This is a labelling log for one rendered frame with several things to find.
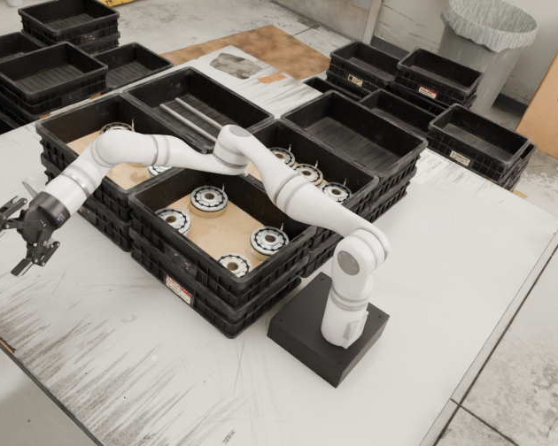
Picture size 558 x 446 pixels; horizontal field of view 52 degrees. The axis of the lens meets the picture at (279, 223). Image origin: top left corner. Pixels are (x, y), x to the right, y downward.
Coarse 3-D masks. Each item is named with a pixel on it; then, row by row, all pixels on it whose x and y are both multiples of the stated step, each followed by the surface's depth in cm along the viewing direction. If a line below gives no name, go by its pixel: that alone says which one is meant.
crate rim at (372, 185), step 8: (272, 120) 178; (280, 120) 179; (256, 128) 174; (264, 128) 175; (296, 128) 177; (304, 136) 175; (320, 144) 173; (336, 152) 171; (344, 160) 169; (360, 168) 167; (248, 176) 156; (368, 176) 165; (376, 176) 165; (368, 184) 162; (376, 184) 164; (360, 192) 158; (368, 192) 162; (352, 200) 155
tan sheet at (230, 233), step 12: (180, 204) 158; (228, 204) 161; (192, 216) 156; (228, 216) 158; (240, 216) 158; (192, 228) 152; (204, 228) 153; (216, 228) 153; (228, 228) 154; (240, 228) 155; (252, 228) 156; (192, 240) 149; (204, 240) 150; (216, 240) 150; (228, 240) 151; (240, 240) 152; (216, 252) 147; (228, 252) 148; (240, 252) 148; (252, 264) 146
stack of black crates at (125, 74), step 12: (120, 48) 289; (132, 48) 296; (144, 48) 292; (108, 60) 287; (120, 60) 294; (132, 60) 300; (144, 60) 297; (156, 60) 291; (168, 60) 287; (108, 72) 290; (120, 72) 292; (132, 72) 293; (144, 72) 295; (156, 72) 277; (108, 84) 262; (120, 84) 264
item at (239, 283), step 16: (240, 176) 155; (144, 208) 140; (160, 224) 138; (176, 240) 136; (304, 240) 143; (208, 256) 132; (272, 256) 135; (224, 272) 129; (256, 272) 131; (240, 288) 129
